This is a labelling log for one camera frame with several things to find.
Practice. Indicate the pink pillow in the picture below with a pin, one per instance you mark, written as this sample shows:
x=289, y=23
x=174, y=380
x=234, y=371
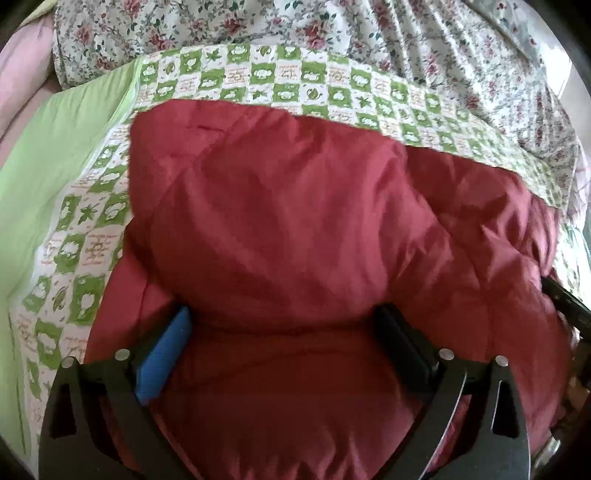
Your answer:
x=21, y=78

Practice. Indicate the light green bed sheet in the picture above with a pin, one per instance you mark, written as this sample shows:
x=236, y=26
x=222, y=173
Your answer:
x=55, y=152

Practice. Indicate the dark red puffer jacket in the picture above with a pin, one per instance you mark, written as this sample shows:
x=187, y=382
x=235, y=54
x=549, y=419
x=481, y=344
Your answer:
x=295, y=221

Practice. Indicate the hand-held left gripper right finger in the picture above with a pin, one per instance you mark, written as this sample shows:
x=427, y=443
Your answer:
x=404, y=339

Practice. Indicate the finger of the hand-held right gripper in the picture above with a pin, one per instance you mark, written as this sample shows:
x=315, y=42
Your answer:
x=568, y=300

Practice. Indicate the green checked printed blanket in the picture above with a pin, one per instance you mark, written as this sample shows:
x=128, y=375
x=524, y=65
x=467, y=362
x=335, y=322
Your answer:
x=277, y=78

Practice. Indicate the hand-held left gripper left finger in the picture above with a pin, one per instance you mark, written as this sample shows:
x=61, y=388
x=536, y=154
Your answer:
x=166, y=355

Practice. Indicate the floral rose quilt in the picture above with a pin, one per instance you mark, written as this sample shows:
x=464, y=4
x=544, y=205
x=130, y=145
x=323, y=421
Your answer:
x=415, y=37

